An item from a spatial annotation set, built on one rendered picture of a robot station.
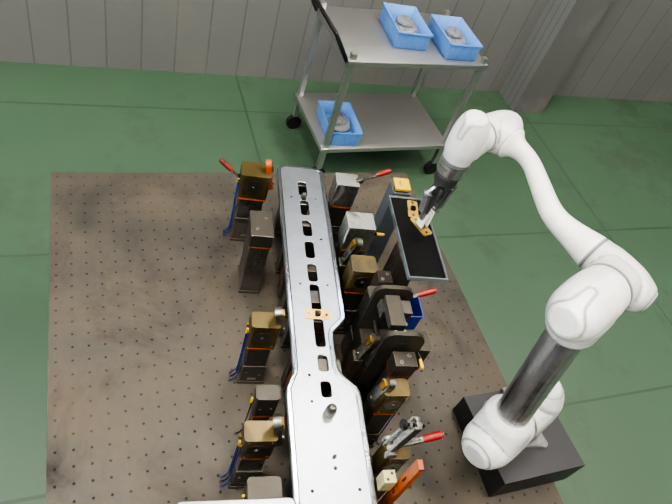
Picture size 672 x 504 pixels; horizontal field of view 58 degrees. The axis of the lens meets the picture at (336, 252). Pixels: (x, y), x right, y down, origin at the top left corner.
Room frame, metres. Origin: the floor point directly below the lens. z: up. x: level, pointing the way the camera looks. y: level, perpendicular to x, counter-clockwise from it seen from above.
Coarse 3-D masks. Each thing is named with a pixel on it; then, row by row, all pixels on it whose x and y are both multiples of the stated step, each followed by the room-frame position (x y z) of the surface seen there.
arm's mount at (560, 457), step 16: (464, 400) 1.21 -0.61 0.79; (480, 400) 1.23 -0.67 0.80; (464, 416) 1.18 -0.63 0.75; (544, 432) 1.19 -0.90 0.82; (560, 432) 1.22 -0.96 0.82; (528, 448) 1.11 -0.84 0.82; (560, 448) 1.15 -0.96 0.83; (512, 464) 1.03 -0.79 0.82; (528, 464) 1.05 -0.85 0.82; (544, 464) 1.07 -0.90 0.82; (560, 464) 1.09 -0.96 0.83; (576, 464) 1.12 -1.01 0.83; (496, 480) 0.98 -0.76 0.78; (512, 480) 0.98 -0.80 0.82; (528, 480) 1.01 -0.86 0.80; (544, 480) 1.06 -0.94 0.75
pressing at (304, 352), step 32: (288, 192) 1.65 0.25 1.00; (320, 192) 1.72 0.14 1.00; (288, 224) 1.50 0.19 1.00; (320, 224) 1.56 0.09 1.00; (288, 256) 1.36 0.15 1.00; (320, 256) 1.41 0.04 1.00; (288, 288) 1.23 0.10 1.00; (320, 288) 1.28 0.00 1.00; (288, 320) 1.12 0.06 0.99; (320, 352) 1.04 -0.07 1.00; (288, 384) 0.90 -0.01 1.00; (320, 384) 0.94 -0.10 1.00; (352, 384) 0.97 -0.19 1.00; (288, 416) 0.81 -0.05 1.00; (320, 416) 0.84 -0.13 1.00; (352, 416) 0.88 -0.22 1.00; (320, 448) 0.75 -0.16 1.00; (352, 448) 0.79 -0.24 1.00; (320, 480) 0.67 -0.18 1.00; (352, 480) 0.70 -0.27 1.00
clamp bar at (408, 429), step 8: (416, 416) 0.82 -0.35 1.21; (400, 424) 0.79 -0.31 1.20; (408, 424) 0.80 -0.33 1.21; (416, 424) 0.80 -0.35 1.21; (424, 424) 0.82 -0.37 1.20; (400, 432) 0.81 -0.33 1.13; (408, 432) 0.79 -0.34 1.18; (416, 432) 0.79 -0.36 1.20; (392, 440) 0.81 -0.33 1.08; (400, 440) 0.78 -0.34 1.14; (408, 440) 0.79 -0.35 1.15; (392, 448) 0.78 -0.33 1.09
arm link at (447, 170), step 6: (438, 162) 1.50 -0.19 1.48; (444, 162) 1.48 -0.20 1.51; (438, 168) 1.49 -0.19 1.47; (444, 168) 1.47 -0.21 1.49; (450, 168) 1.47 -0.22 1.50; (456, 168) 1.47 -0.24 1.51; (462, 168) 1.47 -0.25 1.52; (444, 174) 1.47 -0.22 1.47; (450, 174) 1.47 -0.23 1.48; (456, 174) 1.47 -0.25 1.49; (462, 174) 1.48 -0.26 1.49; (456, 180) 1.47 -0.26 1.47
